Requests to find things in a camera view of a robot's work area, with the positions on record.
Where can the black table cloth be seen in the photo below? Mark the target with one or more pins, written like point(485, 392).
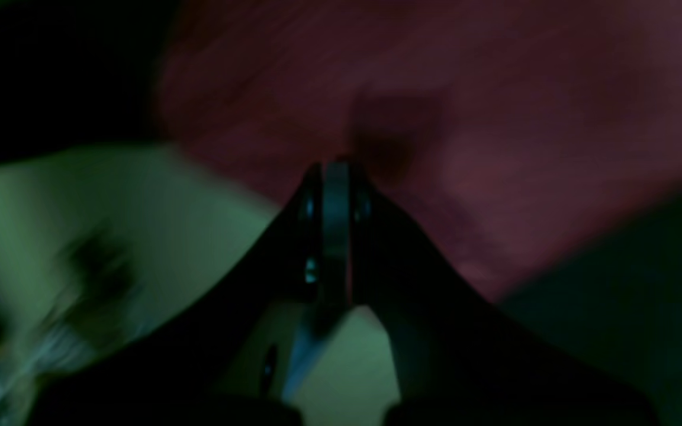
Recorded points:
point(109, 230)

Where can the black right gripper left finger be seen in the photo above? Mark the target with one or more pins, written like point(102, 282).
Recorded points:
point(168, 377)

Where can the red long-sleeve shirt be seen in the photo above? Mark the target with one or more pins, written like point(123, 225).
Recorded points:
point(513, 131)

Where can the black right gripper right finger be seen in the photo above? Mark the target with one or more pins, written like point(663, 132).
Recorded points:
point(458, 359)

